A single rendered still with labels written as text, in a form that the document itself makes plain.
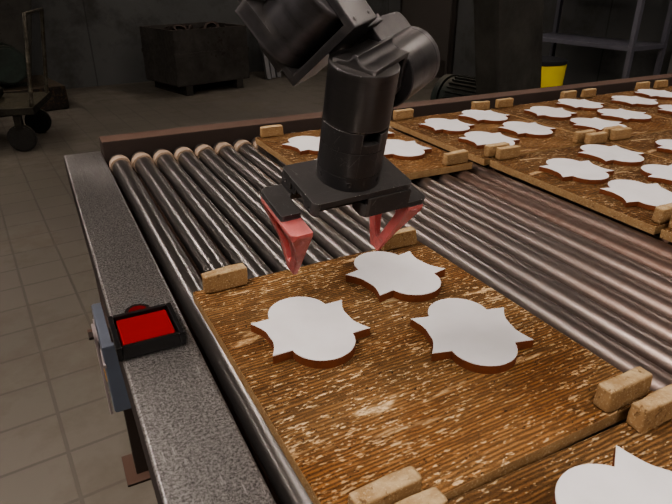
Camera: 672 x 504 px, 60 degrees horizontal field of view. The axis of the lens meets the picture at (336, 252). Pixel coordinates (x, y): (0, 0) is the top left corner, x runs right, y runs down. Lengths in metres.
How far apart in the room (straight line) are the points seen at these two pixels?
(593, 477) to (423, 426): 0.17
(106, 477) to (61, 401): 0.42
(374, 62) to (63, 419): 1.83
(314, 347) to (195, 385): 0.13
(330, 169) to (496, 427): 0.28
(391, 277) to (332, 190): 0.28
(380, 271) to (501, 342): 0.20
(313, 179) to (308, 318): 0.21
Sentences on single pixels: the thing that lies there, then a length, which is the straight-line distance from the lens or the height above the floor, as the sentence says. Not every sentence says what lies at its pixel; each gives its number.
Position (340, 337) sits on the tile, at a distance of 0.64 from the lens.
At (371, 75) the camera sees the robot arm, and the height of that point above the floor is 1.24.
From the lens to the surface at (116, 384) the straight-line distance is 0.93.
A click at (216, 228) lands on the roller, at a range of 1.00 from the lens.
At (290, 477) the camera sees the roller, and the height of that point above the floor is 0.92.
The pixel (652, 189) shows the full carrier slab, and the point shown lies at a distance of 1.22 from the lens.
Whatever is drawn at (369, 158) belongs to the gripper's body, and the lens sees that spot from 0.49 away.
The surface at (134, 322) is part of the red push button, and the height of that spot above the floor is 0.93.
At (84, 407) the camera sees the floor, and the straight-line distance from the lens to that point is 2.16.
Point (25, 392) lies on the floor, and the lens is 2.31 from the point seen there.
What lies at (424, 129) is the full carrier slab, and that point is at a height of 0.94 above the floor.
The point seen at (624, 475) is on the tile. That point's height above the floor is 1.00.
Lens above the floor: 1.31
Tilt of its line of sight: 26 degrees down
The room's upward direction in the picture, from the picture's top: straight up
